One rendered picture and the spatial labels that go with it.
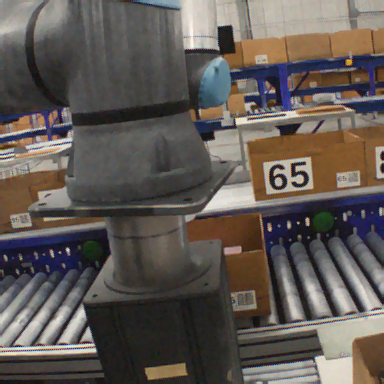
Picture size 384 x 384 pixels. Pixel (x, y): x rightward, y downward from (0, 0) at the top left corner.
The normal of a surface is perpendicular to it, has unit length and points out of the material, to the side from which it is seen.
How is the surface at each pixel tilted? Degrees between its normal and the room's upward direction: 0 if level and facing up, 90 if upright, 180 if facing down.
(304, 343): 90
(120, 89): 91
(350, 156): 90
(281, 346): 90
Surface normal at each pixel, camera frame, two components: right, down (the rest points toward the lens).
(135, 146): 0.18, -0.08
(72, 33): -0.40, 0.23
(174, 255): 0.73, 0.13
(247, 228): -0.04, 0.28
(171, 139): 0.61, -0.18
